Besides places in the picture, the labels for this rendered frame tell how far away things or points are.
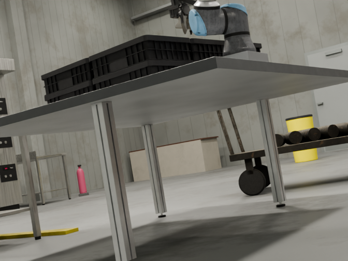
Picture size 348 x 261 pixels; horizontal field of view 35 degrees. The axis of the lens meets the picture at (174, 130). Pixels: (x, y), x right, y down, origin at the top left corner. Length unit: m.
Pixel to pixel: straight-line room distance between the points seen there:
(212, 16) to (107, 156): 0.76
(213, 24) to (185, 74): 0.60
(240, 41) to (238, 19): 0.10
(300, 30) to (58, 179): 6.09
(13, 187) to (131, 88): 5.99
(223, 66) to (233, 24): 0.65
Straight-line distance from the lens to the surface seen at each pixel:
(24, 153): 3.92
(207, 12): 2.42
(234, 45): 2.45
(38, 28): 12.34
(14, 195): 7.91
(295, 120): 8.99
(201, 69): 1.84
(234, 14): 2.48
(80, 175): 9.99
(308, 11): 12.37
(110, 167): 2.17
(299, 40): 12.38
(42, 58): 12.18
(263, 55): 2.52
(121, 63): 2.47
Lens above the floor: 0.39
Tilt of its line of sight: 3 degrees up
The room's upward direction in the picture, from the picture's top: 9 degrees counter-clockwise
